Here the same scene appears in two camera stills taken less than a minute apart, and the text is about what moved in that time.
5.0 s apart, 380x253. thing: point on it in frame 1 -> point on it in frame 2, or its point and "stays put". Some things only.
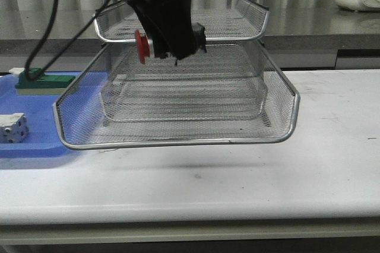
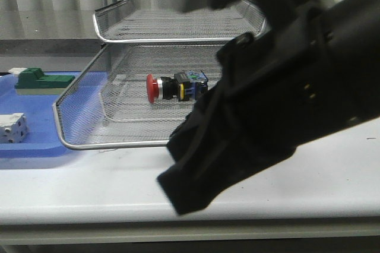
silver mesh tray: [224, 94] stays put
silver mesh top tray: [224, 18] stays put
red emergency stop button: [145, 46] -> [184, 86]
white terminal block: [13, 127] stays put
